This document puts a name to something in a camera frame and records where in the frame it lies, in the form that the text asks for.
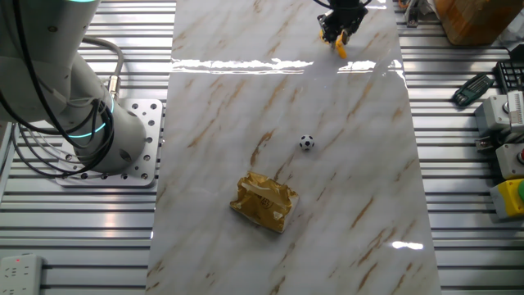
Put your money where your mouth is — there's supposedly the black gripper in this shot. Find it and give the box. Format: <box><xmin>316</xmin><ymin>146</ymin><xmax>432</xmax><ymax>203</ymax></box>
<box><xmin>318</xmin><ymin>0</ymin><xmax>368</xmax><ymax>44</ymax></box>

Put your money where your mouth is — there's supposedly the yellow bubble ring wand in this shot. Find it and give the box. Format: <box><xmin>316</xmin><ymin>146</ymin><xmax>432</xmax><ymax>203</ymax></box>
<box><xmin>318</xmin><ymin>29</ymin><xmax>348</xmax><ymax>59</ymax></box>

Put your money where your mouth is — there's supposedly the black white mini soccer ball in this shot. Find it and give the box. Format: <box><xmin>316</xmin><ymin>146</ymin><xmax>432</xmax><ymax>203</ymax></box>
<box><xmin>298</xmin><ymin>134</ymin><xmax>316</xmax><ymax>152</ymax></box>

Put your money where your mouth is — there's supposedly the small metal clamp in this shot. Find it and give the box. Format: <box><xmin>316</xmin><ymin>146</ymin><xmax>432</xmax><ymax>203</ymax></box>
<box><xmin>403</xmin><ymin>0</ymin><xmax>427</xmax><ymax>29</ymax></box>

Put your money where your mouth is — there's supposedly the marble pattern table sheet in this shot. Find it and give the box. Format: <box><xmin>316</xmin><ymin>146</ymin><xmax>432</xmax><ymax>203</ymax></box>
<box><xmin>145</xmin><ymin>0</ymin><xmax>443</xmax><ymax>295</ymax></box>

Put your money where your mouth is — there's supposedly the grey control box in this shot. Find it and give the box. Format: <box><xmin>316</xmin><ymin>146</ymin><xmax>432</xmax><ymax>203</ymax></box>
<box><xmin>473</xmin><ymin>94</ymin><xmax>513</xmax><ymax>133</ymax></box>

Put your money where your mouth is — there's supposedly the black keyboard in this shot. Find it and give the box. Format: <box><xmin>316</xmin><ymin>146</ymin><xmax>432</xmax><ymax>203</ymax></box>
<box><xmin>494</xmin><ymin>60</ymin><xmax>524</xmax><ymax>93</ymax></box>

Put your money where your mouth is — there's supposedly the small silver metal device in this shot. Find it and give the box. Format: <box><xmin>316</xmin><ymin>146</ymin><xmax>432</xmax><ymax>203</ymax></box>
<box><xmin>474</xmin><ymin>134</ymin><xmax>497</xmax><ymax>155</ymax></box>

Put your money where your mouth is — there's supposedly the gold foil snack packet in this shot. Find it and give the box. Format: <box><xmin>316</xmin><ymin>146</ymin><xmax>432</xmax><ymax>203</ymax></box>
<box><xmin>228</xmin><ymin>170</ymin><xmax>300</xmax><ymax>234</ymax></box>

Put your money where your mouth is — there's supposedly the grey box with red button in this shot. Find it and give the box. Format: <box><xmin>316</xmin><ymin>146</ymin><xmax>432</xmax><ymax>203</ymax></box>
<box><xmin>495</xmin><ymin>143</ymin><xmax>524</xmax><ymax>180</ymax></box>

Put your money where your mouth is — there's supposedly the yellow emergency stop box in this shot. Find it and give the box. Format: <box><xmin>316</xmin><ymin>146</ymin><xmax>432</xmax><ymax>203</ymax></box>
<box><xmin>489</xmin><ymin>178</ymin><xmax>524</xmax><ymax>223</ymax></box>

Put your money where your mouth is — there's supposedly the white power strip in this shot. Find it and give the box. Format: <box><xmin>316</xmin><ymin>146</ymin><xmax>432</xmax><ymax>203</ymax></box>
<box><xmin>0</xmin><ymin>253</ymin><xmax>44</xmax><ymax>295</ymax></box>

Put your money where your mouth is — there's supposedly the silver ribbed camera device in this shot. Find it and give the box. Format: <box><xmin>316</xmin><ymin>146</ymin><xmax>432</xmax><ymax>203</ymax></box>
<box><xmin>506</xmin><ymin>90</ymin><xmax>524</xmax><ymax>133</ymax></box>

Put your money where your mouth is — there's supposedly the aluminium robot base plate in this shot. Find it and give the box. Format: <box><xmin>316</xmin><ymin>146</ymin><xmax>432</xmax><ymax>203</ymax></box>
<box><xmin>55</xmin><ymin>98</ymin><xmax>165</xmax><ymax>188</ymax></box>

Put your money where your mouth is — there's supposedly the thick grey robot cable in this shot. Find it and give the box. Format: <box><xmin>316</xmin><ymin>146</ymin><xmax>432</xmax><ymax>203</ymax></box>
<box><xmin>81</xmin><ymin>35</ymin><xmax>124</xmax><ymax>102</ymax></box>

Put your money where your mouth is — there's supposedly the black cable bundle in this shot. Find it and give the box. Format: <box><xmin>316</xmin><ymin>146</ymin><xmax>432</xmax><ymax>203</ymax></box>
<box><xmin>0</xmin><ymin>0</ymin><xmax>116</xmax><ymax>177</ymax></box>

